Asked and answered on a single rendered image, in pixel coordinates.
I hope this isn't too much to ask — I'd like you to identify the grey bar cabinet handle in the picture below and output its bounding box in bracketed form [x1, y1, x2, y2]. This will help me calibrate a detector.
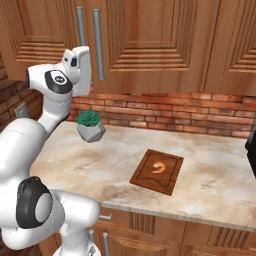
[75, 6, 88, 48]
[91, 8, 106, 81]

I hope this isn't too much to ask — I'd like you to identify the grey base cabinet handle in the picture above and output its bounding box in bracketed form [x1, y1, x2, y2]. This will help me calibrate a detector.
[87, 229, 97, 256]
[102, 231, 110, 256]

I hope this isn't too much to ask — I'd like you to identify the wooden wall cabinet door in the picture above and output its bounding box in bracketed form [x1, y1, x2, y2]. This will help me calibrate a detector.
[0, 0, 86, 82]
[203, 0, 256, 98]
[83, 0, 222, 95]

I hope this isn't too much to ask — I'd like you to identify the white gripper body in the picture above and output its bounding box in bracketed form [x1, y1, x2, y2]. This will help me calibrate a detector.
[71, 45, 92, 98]

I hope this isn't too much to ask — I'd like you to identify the grey wall outlet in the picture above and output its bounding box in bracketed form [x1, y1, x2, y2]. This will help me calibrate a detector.
[14, 102, 31, 120]

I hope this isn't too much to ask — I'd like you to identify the orange shrimp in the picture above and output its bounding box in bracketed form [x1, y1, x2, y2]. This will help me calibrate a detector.
[150, 160, 169, 175]

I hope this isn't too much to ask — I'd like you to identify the green plant in grey pot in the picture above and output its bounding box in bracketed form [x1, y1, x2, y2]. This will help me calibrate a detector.
[75, 107, 107, 144]

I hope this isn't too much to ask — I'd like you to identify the wooden base cabinet door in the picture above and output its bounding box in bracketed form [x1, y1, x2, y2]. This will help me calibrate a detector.
[94, 229, 183, 256]

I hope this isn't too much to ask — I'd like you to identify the wooden drawer front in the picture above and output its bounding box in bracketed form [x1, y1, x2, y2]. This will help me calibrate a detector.
[97, 207, 187, 247]
[182, 221, 256, 256]

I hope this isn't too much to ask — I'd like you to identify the brown wooden cutting board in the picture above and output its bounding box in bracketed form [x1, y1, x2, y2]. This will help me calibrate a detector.
[128, 148, 185, 197]

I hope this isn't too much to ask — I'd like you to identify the black appliance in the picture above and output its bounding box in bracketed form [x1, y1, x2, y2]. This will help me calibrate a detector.
[244, 125, 256, 178]

